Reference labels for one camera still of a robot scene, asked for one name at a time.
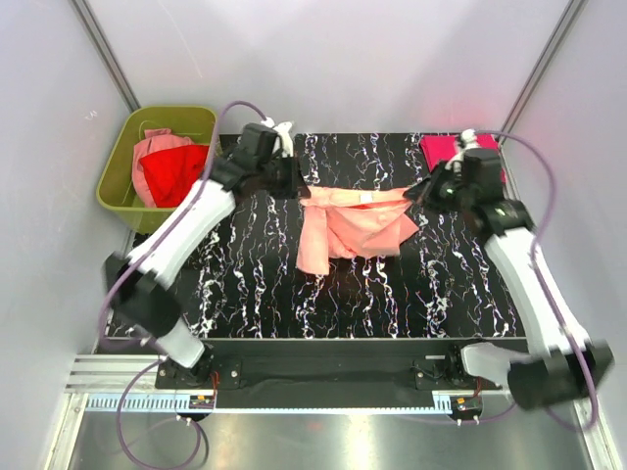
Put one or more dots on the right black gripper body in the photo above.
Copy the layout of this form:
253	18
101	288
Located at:
447	192

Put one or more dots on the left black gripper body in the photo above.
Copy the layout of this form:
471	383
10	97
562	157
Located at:
271	172

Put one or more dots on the salmon pink t shirt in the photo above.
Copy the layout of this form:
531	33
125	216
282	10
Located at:
349	223

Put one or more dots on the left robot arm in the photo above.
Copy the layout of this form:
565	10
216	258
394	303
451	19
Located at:
140	283

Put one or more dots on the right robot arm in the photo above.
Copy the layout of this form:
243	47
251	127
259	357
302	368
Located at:
561	363

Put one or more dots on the folded magenta t shirt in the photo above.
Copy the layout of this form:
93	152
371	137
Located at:
445	147

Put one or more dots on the red t shirt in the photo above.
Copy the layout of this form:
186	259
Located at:
171	173

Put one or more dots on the dusty pink t shirt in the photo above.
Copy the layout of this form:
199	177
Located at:
154	140

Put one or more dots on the olive green plastic bin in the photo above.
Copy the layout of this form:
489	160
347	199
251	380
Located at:
115	191

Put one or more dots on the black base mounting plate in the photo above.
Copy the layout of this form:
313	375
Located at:
405	375

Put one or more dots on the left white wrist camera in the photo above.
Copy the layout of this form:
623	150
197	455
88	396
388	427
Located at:
284	144

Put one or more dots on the aluminium frame rail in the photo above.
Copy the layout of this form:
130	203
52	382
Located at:
128	382

